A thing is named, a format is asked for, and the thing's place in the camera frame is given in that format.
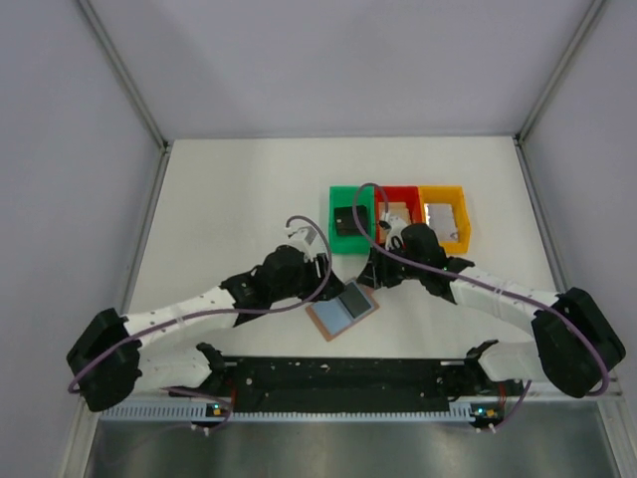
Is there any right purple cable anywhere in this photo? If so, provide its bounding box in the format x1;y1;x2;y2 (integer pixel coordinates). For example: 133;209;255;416
351;182;613;434

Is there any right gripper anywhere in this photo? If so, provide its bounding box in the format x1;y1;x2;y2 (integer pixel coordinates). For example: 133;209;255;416
356;240;426;290

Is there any black cards stack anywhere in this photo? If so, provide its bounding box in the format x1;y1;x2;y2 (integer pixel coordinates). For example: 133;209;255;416
333;205;369;237

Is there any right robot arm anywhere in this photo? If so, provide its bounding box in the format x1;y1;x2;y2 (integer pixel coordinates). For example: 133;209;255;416
358;212;626;398

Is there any brown leather card holder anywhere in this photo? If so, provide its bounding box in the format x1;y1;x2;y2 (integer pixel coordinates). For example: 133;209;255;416
306;280;379;342

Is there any green plastic bin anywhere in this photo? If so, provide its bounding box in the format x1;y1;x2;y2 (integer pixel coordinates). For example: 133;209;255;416
328;185;376;255

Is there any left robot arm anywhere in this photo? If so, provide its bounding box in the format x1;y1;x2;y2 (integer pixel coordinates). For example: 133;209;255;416
67;227;344;412

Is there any purple cable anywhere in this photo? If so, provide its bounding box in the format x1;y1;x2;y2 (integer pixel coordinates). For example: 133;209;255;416
68;215;332;434
351;182;613;434

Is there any silver cards stack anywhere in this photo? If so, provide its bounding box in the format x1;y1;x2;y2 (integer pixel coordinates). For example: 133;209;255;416
424;203;459;242

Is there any yellow plastic bin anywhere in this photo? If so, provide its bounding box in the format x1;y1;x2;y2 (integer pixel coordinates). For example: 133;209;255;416
418;185;472;255

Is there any gold cards stack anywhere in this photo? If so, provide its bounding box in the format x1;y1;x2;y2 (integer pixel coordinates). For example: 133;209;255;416
388;202;412;224

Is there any black credit card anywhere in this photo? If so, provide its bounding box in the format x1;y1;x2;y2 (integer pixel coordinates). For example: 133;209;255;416
339;283;372;320

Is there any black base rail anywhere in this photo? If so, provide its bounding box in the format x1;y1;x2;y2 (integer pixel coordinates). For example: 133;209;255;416
192;357;503;413

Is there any red plastic bin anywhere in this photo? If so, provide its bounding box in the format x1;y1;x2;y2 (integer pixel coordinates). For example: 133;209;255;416
374;185;423;245

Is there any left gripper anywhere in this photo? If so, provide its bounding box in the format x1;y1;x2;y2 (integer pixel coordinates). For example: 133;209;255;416
271;253;346;303

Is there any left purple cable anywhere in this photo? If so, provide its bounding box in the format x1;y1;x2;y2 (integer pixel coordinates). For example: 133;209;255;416
68;215;332;434

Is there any grey cable duct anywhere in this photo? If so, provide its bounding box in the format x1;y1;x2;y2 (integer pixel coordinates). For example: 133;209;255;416
100;401;476;424

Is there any aluminium frame profile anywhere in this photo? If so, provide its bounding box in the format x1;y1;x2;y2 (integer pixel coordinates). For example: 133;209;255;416
73;0;169;152

